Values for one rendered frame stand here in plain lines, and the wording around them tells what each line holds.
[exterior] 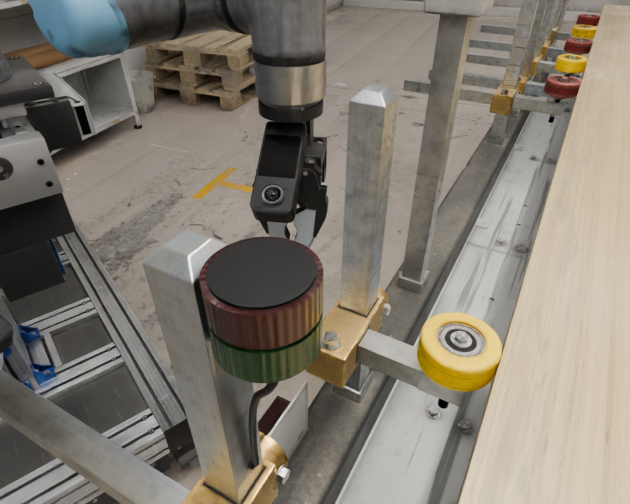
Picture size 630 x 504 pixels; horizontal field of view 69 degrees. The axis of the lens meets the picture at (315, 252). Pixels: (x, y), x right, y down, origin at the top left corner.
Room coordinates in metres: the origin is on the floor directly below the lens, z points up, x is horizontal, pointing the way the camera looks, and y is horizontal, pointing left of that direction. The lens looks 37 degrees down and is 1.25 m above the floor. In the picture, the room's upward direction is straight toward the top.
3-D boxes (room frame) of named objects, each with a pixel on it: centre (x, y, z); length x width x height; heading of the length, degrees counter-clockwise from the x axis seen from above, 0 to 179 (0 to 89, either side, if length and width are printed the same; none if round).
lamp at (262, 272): (0.17, 0.03, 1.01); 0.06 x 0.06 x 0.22; 61
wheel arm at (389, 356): (0.41, 0.03, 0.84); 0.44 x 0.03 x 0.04; 61
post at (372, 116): (0.41, -0.05, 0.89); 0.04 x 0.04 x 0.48; 61
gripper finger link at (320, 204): (0.48, 0.01, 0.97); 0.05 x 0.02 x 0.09; 82
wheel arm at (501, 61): (1.72, -0.70, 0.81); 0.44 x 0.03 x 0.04; 61
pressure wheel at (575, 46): (1.63, -0.87, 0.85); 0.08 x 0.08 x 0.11
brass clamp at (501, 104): (1.27, -0.53, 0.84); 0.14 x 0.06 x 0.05; 151
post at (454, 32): (0.64, -0.18, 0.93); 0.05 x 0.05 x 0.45; 61
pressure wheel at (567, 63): (1.41, -0.75, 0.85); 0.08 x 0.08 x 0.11
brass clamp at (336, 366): (0.39, -0.04, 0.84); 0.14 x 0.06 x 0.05; 151
